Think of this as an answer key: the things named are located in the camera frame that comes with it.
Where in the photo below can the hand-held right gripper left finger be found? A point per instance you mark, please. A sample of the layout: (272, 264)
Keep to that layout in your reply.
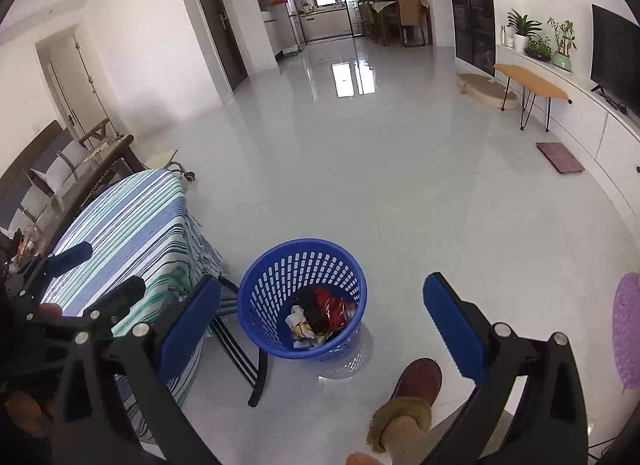
(190, 325)

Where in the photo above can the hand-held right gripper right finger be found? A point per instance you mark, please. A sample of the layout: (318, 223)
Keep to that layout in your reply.
(452, 325)

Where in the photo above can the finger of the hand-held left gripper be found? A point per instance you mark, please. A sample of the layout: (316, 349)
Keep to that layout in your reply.
(70, 257)
(117, 300)

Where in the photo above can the blue plastic basket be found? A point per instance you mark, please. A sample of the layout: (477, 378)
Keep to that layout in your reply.
(280, 285)

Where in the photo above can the red wrapper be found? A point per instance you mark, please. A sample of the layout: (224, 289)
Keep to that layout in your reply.
(336, 312)

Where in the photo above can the black mesh sleeve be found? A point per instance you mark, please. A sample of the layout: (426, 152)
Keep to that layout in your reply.
(312, 307)

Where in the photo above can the black folding table legs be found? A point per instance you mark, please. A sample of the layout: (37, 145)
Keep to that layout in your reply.
(240, 345)

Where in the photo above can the striped tablecloth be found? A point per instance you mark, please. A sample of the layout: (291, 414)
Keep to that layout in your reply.
(135, 230)

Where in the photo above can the brown furry slipper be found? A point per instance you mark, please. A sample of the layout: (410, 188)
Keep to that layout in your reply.
(412, 395)

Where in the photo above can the grey white cushion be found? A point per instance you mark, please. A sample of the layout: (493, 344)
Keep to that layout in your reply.
(65, 160)

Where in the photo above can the brown sofa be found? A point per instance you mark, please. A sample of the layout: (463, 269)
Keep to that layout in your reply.
(30, 155)

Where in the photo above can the purple perforated mat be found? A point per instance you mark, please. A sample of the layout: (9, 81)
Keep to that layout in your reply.
(627, 330)

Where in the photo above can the pink floor scale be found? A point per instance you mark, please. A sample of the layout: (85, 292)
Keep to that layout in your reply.
(560, 157)

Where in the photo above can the round beige floor cushion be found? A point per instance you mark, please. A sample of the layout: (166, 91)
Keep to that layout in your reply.
(487, 90)

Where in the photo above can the oval wooden side table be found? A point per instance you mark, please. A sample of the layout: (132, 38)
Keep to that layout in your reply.
(532, 80)

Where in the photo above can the dark door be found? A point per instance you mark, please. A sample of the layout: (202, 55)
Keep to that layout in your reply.
(220, 25)

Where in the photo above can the low leafy potted plant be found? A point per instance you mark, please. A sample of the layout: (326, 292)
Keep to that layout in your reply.
(540, 50)

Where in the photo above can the tall plant green pot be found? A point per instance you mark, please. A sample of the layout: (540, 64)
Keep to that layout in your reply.
(562, 47)

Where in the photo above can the wooden dining chair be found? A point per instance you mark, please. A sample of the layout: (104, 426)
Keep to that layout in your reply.
(410, 15)

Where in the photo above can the black flat television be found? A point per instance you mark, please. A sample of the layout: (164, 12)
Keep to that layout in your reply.
(617, 55)

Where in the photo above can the black glass cabinet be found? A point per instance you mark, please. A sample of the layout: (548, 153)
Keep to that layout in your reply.
(470, 5)

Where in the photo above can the dining table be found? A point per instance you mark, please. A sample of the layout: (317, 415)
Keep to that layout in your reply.
(385, 7)

